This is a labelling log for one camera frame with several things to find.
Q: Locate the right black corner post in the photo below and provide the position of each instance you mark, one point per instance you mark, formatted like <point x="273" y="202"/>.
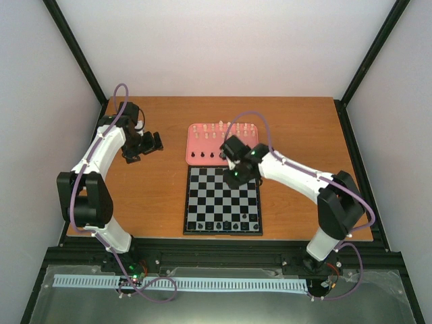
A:
<point x="379" y="40"/>

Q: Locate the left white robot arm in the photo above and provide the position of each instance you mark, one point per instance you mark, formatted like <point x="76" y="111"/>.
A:
<point x="83" y="194"/>

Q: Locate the black queen chess piece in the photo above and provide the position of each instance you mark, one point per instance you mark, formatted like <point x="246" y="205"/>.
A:
<point x="226" y="225"/>

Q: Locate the pink plastic tray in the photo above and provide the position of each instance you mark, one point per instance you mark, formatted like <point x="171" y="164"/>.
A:
<point x="246" y="132"/>

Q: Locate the light blue slotted cable duct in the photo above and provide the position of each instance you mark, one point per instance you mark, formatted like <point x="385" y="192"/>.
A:
<point x="183" y="284"/>

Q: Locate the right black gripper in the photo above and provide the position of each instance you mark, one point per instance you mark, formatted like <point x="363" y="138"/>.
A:
<point x="232" y="183"/>

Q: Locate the clear acrylic cover sheet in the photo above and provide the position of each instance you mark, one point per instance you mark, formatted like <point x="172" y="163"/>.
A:
<point x="381" y="298"/>

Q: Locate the left controller circuit board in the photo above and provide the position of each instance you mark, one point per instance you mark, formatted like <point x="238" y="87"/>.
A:
<point x="138" y="271"/>

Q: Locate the black bishop chess piece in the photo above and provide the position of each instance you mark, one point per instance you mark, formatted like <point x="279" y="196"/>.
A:
<point x="209" y="225"/>

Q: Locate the left black corner post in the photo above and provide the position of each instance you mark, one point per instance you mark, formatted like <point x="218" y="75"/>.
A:
<point x="63" y="27"/>

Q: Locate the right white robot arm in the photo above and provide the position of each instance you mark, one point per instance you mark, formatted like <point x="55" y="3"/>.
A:
<point x="338" y="201"/>

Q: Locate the black white chessboard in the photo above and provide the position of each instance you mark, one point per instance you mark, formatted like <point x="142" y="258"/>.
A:
<point x="209" y="199"/>

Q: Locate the black corner post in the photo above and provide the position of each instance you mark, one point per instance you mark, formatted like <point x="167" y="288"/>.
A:
<point x="379" y="40"/>
<point x="63" y="27"/>

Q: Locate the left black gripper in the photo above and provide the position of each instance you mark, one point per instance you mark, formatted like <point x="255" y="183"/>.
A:
<point x="129" y="154"/>

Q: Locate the black rook chess piece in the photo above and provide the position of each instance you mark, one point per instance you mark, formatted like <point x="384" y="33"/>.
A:
<point x="191" y="225"/>

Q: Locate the black aluminium frame base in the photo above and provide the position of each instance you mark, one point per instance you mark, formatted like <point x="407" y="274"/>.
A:
<point x="149" y="196"/>

